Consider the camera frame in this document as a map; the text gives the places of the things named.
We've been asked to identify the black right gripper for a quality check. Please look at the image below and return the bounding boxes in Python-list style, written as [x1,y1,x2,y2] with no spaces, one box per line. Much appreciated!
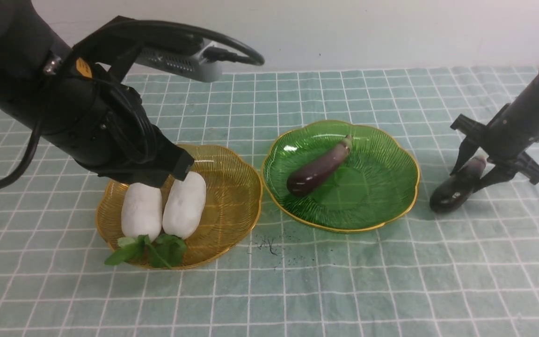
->
[450,104,539,193]

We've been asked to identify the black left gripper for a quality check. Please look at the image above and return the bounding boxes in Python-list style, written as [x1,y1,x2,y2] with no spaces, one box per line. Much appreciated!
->
[40,66,194,188]

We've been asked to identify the purple eggplant without stem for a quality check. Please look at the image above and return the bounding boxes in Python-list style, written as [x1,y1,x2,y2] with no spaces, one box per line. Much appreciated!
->
[429,156,487,214]

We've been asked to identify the white radish green leaves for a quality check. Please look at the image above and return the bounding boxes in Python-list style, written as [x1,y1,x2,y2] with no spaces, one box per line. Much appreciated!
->
[104,183,162,266]

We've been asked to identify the white radish with leaves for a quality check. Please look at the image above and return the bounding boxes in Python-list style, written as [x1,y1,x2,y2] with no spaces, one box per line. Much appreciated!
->
[149,171,207,267]

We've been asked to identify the purple eggplant with green stem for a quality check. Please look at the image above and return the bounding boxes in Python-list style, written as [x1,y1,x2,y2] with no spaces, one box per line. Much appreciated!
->
[286,134,352,197]

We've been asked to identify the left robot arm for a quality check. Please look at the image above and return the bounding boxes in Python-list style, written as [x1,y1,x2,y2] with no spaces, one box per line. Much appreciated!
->
[0,0,265,190]

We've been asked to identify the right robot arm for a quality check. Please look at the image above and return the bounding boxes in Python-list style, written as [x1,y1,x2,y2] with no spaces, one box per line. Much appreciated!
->
[451,70,539,190]

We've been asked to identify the green glass plate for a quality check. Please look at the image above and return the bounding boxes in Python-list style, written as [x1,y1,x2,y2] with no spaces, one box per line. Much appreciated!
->
[261,120,421,233]

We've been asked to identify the amber glass plate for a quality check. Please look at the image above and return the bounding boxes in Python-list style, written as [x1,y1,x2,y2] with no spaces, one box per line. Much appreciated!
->
[95,143,264,270]

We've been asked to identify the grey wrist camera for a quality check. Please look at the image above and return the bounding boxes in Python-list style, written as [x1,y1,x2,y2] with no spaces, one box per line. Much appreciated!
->
[135,39,223,83]

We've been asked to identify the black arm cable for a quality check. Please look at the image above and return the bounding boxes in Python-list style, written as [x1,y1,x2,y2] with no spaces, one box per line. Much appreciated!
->
[0,117,44,191]

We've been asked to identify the black camera cable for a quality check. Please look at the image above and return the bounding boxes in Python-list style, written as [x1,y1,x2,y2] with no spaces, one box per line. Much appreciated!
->
[59,16,265,71]

